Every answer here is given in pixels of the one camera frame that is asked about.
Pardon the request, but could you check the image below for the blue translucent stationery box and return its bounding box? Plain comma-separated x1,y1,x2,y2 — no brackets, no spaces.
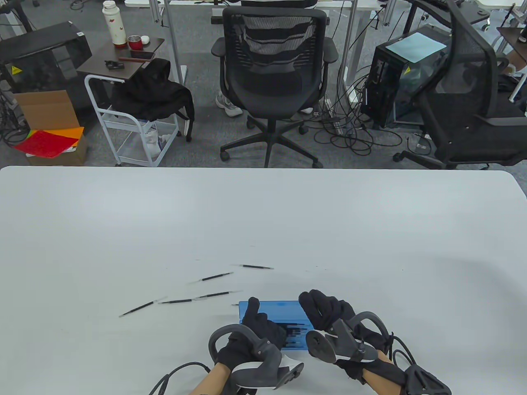
239,300,315,351

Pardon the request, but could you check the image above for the person's left forearm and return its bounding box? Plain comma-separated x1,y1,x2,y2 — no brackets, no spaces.
189,364,232,395

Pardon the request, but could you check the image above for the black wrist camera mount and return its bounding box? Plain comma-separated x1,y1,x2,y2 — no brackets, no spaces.
401,366,452,395

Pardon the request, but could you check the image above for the black jacket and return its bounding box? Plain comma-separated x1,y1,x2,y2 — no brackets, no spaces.
110,58,195,143

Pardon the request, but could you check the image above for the white power strip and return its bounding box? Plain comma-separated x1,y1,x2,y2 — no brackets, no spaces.
322,97,345,135

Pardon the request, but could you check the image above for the white office desk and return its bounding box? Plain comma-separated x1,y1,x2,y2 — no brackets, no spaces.
124,0,396,104

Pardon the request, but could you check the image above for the person's right forearm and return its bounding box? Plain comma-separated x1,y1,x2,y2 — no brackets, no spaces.
364,353,412,395

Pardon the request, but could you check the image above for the red paper sheet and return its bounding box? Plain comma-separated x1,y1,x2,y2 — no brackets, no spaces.
14,129,79,158

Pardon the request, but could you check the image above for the bundle of black pen refills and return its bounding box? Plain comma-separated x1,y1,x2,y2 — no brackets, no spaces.
280,323,312,349

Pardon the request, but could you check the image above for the tangle of black cables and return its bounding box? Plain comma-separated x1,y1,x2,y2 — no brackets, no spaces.
307,62,404,157

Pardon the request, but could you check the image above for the dark wooden side table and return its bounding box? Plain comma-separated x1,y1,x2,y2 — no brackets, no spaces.
77,37,166,81

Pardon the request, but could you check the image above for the black computer tower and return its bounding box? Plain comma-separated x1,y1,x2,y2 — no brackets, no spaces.
361,24,451,130

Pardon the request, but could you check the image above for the person's left hand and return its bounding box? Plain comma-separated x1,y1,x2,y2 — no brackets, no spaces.
217,297,288,367

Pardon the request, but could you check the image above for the brown cardboard box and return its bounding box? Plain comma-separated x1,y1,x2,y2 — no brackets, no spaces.
12,89,89,167

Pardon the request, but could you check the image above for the white rolling cart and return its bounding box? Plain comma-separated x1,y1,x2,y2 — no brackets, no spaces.
84,73,180,168

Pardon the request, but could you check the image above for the black desk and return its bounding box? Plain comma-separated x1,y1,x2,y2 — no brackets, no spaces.
406,0,491,25

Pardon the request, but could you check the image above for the white plastic bag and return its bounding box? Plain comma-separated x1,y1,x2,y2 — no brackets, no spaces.
141,118,177,162

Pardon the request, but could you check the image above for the black office chair with headrest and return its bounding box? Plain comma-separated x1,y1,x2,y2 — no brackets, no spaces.
392,0,527,170

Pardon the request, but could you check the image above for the black glove cable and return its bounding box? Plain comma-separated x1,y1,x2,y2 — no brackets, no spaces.
148,361,212,395
387,332,421,371

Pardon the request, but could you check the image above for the brown desk with white leg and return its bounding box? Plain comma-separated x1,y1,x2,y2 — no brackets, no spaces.
496,26,527,103

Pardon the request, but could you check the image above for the orange paper sheet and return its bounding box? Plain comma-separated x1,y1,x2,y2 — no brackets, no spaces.
51,126,85,141

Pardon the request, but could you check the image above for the white thermos bottle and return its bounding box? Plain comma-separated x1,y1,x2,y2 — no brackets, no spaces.
102,0,128,48

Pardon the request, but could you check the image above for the person's right hand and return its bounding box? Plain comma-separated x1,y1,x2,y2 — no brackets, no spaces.
298,289,396,383

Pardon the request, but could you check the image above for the black grey tracking controller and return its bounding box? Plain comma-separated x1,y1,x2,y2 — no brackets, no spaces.
208,324,305,390
305,312,392,363

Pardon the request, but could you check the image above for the black mesh office chair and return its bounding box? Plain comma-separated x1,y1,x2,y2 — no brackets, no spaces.
210,6,339,169

